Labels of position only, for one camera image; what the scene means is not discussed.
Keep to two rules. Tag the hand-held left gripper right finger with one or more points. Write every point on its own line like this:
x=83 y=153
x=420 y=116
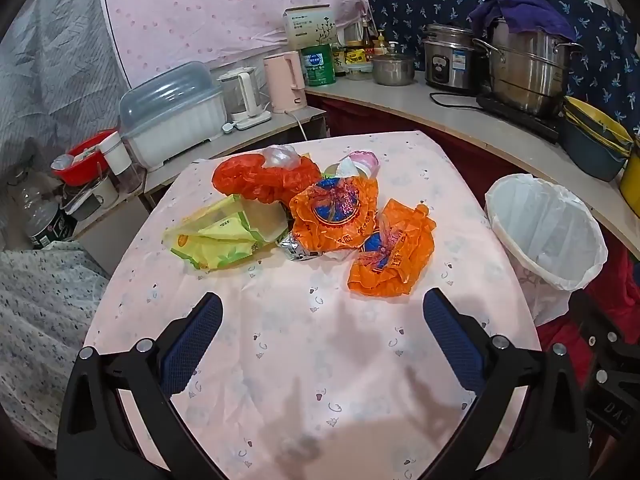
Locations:
x=452 y=340

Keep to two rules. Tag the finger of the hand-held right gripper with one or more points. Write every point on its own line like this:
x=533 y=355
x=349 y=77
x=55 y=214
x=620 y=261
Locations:
x=617 y=355

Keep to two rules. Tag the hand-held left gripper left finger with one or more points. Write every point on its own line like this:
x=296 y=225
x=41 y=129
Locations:
x=192 y=342

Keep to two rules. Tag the yellow green snack bag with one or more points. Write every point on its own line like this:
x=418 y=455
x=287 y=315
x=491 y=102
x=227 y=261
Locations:
x=220 y=242

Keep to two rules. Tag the orange printed plastic bag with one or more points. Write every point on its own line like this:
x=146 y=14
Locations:
x=392 y=255
x=332 y=215

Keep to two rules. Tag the trash bin with white liner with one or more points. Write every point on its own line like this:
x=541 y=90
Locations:
x=545 y=235

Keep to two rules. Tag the green and silver foil wrapper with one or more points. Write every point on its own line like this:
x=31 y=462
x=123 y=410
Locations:
x=297 y=249

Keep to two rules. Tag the red plastic bag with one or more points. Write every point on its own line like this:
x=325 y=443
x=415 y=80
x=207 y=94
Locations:
x=250 y=177

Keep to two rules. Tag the pink flowered paper cup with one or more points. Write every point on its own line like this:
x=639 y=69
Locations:
x=362 y=162

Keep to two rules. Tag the clear plastic wrapper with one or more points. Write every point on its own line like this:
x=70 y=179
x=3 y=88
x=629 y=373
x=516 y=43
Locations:
x=280 y=156

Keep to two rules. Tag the red cloth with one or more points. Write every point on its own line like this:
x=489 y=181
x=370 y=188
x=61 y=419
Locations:
x=620 y=280

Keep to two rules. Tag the pink printed tablecloth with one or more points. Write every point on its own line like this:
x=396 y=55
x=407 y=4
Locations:
x=280 y=340

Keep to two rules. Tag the floral grey cloth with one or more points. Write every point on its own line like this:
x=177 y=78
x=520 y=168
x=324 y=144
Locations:
x=40 y=340

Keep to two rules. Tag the yellow electric pot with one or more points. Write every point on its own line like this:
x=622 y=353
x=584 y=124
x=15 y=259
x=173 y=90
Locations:
x=631 y=180

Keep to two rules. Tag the clear plastic bottle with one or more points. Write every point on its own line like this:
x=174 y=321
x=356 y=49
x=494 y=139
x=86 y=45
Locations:
x=45 y=220

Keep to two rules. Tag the white blender cup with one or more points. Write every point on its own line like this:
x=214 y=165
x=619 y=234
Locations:
x=117 y=155

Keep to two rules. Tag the stack of blue yellow bowls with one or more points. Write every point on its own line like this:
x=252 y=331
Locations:
x=592 y=145

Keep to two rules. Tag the red plastic bowl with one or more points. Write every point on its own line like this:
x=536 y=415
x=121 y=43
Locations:
x=82 y=160

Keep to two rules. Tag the white dish box clear lid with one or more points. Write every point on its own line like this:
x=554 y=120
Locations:
x=170 y=120

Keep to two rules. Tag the black induction cooker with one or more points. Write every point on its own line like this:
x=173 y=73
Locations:
x=520 y=119

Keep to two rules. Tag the white glass kettle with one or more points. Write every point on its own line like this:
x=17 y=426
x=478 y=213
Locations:
x=240 y=92

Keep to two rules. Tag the small steel pot with lid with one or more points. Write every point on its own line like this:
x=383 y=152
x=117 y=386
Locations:
x=392 y=70

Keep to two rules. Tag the steel rice cooker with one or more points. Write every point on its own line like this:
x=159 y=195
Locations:
x=450 y=62

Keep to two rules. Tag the pink electric kettle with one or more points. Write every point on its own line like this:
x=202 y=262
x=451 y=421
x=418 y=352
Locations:
x=285 y=80

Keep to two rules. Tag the large steel steamer pot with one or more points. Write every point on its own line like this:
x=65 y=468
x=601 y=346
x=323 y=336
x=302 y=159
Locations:
x=530 y=70

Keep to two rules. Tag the clear food container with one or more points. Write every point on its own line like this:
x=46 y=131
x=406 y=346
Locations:
x=358 y=72

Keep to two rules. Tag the white pump bottle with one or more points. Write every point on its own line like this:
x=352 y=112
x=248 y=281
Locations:
x=393 y=49

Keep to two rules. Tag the grey patterned cloth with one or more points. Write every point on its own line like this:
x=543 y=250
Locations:
x=55 y=75

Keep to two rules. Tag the green tin can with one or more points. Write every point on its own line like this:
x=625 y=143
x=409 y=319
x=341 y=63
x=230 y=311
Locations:
x=317 y=66

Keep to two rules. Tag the amber sauce bottle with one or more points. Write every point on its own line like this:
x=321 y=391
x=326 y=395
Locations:
x=368 y=40

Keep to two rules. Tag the purple cloth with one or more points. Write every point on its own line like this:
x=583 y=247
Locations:
x=520 y=10

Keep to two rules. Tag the navy printed cloth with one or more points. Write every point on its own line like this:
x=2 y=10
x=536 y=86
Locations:
x=415 y=5

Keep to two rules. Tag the white carton box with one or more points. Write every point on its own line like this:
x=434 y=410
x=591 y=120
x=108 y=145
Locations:
x=307 y=25

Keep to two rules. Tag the pink dotted curtain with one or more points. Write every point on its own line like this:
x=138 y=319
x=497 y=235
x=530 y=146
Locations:
x=215 y=5

